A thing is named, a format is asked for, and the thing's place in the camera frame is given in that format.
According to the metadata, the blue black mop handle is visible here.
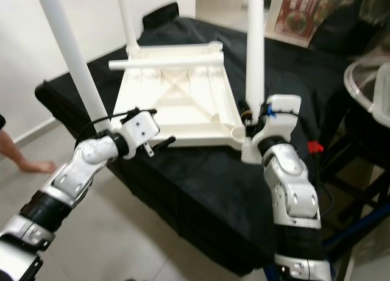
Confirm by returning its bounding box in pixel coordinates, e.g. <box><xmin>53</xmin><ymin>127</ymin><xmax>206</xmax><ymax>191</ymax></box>
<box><xmin>326</xmin><ymin>215</ymin><xmax>390</xmax><ymax>248</ymax></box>

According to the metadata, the black tablecloth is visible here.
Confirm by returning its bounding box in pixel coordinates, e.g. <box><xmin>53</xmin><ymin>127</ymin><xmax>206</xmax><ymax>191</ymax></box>
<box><xmin>35</xmin><ymin>16</ymin><xmax>390</xmax><ymax>276</ymax></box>

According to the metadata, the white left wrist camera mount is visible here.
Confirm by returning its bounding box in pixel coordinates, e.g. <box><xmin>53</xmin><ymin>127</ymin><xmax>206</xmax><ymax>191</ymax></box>
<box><xmin>119</xmin><ymin>108</ymin><xmax>160</xmax><ymax>149</ymax></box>

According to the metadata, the white plastic table top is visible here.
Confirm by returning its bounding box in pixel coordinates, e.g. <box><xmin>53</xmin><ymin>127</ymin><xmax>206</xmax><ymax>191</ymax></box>
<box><xmin>116</xmin><ymin>42</ymin><xmax>266</xmax><ymax>166</ymax></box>

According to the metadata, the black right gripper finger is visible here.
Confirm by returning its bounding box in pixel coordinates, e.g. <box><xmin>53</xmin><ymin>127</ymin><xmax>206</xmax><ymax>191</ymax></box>
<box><xmin>241</xmin><ymin>104</ymin><xmax>259</xmax><ymax>138</ymax></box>

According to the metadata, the clear plastic storage box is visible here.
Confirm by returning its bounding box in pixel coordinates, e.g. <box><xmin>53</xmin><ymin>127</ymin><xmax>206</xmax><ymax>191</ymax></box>
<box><xmin>366</xmin><ymin>65</ymin><xmax>390</xmax><ymax>129</ymax></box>

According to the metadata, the person in black shorts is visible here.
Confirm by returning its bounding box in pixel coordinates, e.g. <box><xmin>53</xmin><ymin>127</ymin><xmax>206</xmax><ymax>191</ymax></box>
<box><xmin>0</xmin><ymin>130</ymin><xmax>57</xmax><ymax>174</ymax></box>

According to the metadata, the black shiny bag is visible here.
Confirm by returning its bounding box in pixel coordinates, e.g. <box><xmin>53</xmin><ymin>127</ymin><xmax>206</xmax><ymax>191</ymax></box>
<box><xmin>308</xmin><ymin>0</ymin><xmax>390</xmax><ymax>59</ymax></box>

